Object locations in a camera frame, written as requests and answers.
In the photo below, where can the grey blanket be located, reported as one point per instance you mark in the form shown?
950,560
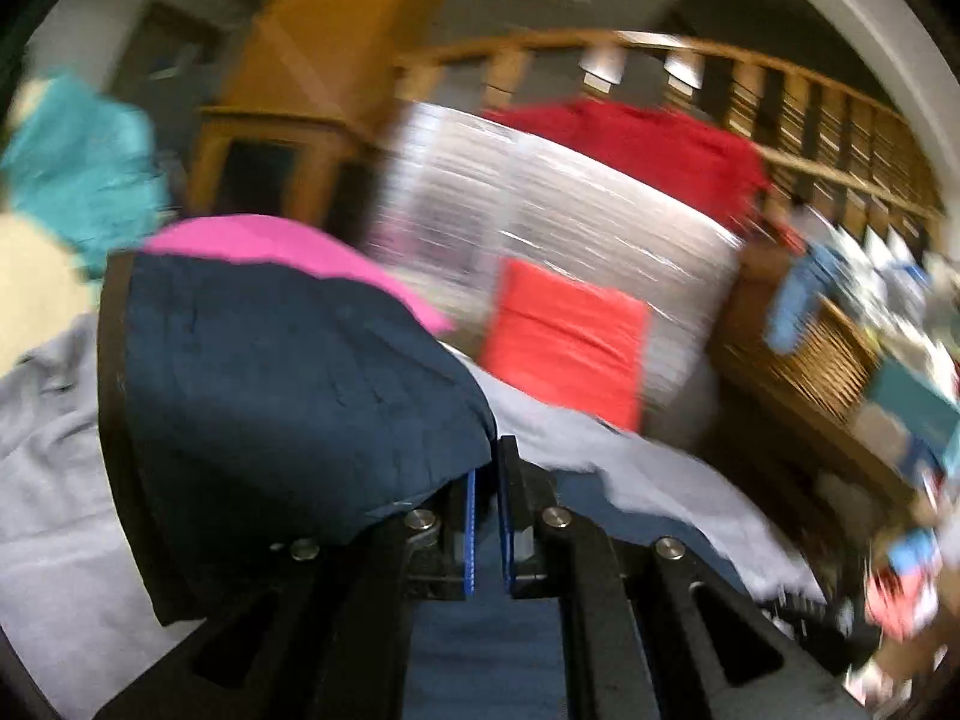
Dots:
45,480

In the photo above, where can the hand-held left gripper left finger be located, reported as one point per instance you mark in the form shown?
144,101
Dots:
469,540

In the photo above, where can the blue cloth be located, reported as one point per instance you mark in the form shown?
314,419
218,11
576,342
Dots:
806,296

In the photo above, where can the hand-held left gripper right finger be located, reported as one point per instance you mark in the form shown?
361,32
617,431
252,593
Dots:
508,525

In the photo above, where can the red and blue packet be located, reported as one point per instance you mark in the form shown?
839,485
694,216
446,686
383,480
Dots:
904,585

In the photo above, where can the pink pillow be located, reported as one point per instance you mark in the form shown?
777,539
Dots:
300,244

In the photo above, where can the wooden railing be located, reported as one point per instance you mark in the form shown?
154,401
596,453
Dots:
817,135

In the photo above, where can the navy blue jacket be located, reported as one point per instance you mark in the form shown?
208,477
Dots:
285,382

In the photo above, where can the wooden cabinet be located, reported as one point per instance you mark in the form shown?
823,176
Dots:
300,90

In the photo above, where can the teal garment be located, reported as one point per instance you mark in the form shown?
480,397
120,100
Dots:
82,165

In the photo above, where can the red cloth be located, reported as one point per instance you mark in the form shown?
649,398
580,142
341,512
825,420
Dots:
645,146

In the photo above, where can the wicker basket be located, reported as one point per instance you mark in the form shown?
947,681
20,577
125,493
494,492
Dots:
817,360

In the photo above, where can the cream sofa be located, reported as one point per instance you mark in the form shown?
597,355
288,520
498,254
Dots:
37,285

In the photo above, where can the teal box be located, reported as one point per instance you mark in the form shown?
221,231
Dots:
911,409

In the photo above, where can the red-orange pillow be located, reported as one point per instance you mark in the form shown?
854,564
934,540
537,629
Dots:
566,337

